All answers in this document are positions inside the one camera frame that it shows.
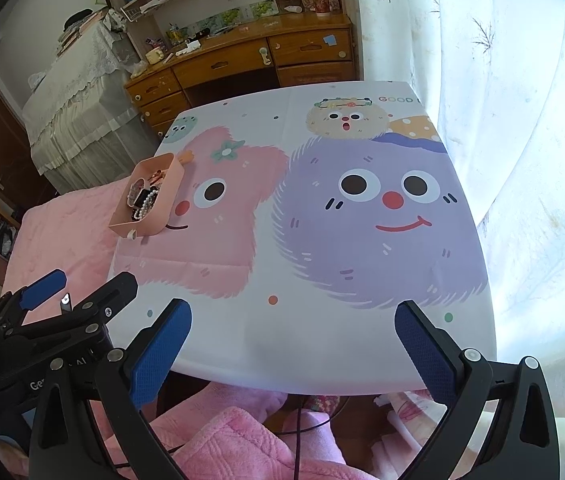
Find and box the printed cloth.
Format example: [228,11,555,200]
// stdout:
[373,387,451,463]

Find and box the black hat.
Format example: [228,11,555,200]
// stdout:
[64,8,94,31]

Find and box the pink plastic tray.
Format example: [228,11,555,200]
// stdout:
[108,152,186,239]

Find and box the cartoon printed tablecloth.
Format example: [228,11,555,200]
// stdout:
[107,80,501,396]

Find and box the white pearl necklace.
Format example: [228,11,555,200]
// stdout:
[131,187,161,222]

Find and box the wooden desk with drawers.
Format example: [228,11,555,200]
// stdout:
[123,12,358,138]

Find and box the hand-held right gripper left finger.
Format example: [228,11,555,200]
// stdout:
[27,298,198,480]

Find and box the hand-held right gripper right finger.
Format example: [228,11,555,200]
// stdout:
[394,300,561,480]

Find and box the white leaf print curtain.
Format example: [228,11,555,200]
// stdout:
[353,0,565,421]

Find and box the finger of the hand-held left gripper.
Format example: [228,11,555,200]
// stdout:
[10,271,139,357]
[0,269,68,334]

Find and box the black cable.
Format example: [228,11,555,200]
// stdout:
[112,394,354,480]

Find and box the person's pink fleece robe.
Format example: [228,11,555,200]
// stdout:
[97,384,379,480]

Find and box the white lace furniture cover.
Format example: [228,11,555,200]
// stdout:
[21,21,157,194]

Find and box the pink bed quilt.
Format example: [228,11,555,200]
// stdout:
[1,180,130,323]

